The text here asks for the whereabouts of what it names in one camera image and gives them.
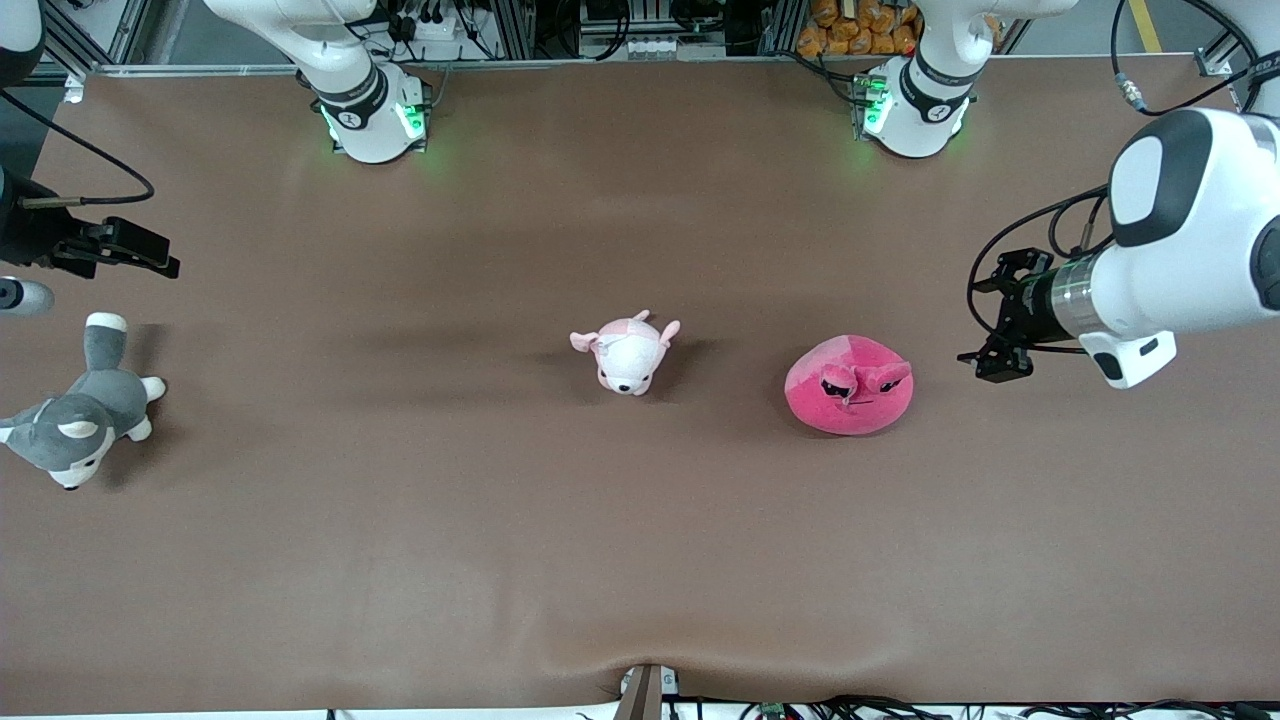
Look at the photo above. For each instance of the brown table mat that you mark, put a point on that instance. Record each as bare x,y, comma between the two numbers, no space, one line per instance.
640,550

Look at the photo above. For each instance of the grey white plush husky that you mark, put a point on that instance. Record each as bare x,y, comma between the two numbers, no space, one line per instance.
90,415

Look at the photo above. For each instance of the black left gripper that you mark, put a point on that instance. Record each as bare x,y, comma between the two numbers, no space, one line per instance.
1032,303

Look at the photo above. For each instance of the aluminium table edge rail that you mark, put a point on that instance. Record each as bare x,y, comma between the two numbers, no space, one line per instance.
600,66

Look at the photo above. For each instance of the white power strip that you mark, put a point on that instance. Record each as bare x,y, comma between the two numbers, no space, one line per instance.
440,25

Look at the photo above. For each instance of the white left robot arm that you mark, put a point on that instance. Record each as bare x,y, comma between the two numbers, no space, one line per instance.
1200,260

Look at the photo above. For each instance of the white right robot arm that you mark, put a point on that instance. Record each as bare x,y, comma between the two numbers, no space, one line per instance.
360,110

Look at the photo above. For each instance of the round pink plush toy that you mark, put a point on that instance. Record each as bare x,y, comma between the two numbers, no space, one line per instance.
850,390

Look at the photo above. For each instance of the white pink plush dog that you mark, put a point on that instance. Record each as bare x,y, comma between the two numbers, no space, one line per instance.
628,355

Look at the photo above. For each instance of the orange snack bag pile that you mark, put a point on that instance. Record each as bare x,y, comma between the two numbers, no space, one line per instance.
860,30

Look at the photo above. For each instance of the metal table edge clamp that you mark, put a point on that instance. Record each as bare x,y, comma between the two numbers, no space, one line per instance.
645,695

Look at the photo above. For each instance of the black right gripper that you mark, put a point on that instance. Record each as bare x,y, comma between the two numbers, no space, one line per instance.
28,236

